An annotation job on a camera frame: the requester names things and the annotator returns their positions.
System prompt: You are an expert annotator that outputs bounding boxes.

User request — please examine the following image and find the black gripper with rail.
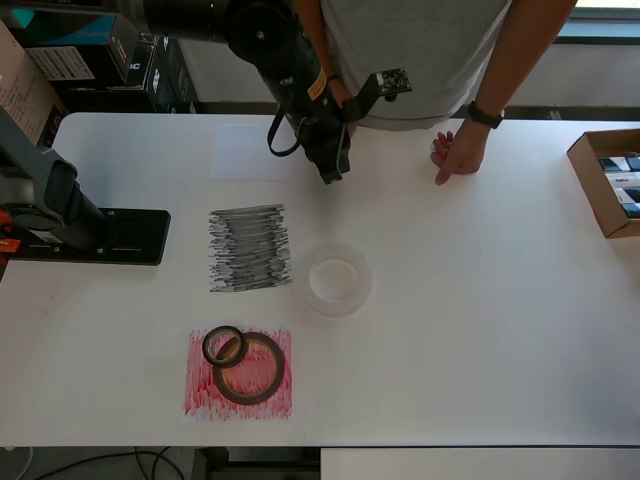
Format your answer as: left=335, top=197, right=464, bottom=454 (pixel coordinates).
left=298, top=112, right=354, bottom=186

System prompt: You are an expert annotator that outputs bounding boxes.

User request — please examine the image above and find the white tape roll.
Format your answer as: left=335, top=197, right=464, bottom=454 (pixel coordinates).
left=301, top=241, right=374, bottom=318

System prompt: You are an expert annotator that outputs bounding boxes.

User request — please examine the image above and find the black tape roll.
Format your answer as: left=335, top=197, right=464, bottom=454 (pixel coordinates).
left=201, top=325, right=247, bottom=369

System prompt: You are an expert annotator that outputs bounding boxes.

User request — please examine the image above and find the red tape roll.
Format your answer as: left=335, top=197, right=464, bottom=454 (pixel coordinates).
left=213, top=331, right=287, bottom=405

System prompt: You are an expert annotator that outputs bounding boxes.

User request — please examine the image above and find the person left forearm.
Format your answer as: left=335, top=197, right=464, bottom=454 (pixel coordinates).
left=472, top=0, right=579, bottom=120

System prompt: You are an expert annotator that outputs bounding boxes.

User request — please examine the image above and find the person right forearm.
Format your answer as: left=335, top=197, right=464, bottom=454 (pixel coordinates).
left=294, top=0, right=342, bottom=81

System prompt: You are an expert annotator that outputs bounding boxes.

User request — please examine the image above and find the person right hand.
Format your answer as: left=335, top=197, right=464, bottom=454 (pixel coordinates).
left=327, top=78, right=359, bottom=140

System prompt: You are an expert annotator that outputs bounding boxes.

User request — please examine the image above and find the person left hand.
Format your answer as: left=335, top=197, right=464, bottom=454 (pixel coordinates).
left=429, top=119, right=490, bottom=187

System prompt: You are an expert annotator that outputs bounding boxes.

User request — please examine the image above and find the plain white paper sheet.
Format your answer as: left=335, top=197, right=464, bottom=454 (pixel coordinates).
left=209, top=124, right=297, bottom=181

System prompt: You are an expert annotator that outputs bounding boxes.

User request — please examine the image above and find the black scribbled paper sheet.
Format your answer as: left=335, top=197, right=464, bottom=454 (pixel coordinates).
left=208, top=202, right=294, bottom=295

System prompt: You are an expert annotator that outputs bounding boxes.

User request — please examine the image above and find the person torso in grey shirt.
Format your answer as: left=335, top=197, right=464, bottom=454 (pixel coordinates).
left=318, top=0, right=514, bottom=133

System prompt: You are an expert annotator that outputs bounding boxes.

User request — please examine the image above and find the black wrist watch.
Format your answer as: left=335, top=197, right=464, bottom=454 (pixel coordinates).
left=464, top=101, right=505, bottom=130

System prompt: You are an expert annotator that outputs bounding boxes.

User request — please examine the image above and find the dark printed carton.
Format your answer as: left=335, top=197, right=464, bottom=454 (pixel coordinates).
left=144, top=32, right=202, bottom=115

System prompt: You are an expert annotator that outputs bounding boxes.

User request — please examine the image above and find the open brown cardboard tray box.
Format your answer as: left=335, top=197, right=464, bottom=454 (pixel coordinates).
left=566, top=128, right=640, bottom=240

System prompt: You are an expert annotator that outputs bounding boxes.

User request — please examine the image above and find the teal and black carton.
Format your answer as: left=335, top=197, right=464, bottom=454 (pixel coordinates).
left=0, top=7, right=144, bottom=49

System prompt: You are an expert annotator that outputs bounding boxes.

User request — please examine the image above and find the black carton with white label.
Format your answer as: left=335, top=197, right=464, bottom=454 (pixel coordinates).
left=24, top=42, right=157, bottom=114

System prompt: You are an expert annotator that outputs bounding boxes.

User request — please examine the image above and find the red scribbled paper sheet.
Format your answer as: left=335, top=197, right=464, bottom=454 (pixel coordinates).
left=180, top=327, right=294, bottom=424

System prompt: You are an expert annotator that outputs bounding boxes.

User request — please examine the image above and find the small black and white box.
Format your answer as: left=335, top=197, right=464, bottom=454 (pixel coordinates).
left=597, top=155, right=640, bottom=174

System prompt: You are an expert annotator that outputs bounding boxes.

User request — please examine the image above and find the small white printed box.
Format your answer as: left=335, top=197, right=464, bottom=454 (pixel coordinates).
left=603, top=171, right=640, bottom=190

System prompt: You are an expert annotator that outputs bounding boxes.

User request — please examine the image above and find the large printed cardboard box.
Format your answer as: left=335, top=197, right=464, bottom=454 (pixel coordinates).
left=0, top=19, right=69, bottom=146

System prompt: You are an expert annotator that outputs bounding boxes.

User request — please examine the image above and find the orange table clamp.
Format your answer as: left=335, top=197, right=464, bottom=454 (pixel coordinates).
left=0, top=207, right=22, bottom=256

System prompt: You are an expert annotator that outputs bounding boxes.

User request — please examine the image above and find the dark table leg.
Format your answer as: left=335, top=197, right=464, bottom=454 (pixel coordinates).
left=192, top=447, right=231, bottom=480

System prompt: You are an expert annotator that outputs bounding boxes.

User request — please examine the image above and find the white side table top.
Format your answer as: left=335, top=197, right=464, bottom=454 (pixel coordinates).
left=319, top=447, right=640, bottom=480

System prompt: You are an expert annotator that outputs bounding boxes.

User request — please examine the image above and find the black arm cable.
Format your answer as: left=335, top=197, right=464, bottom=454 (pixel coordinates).
left=267, top=107, right=307, bottom=158

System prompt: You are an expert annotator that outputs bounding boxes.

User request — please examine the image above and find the camera circuit board on bracket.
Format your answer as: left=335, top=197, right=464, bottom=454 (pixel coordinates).
left=341, top=67, right=415, bottom=124

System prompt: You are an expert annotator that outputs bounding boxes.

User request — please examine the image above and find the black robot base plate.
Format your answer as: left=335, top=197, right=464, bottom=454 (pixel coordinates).
left=8, top=208, right=172, bottom=267

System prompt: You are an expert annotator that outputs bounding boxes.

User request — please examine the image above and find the black floor cable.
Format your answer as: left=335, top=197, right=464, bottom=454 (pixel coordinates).
left=29, top=447, right=201, bottom=480

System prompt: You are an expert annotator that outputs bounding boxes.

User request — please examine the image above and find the white floor cable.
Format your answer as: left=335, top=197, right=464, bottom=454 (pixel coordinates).
left=0, top=444, right=36, bottom=480

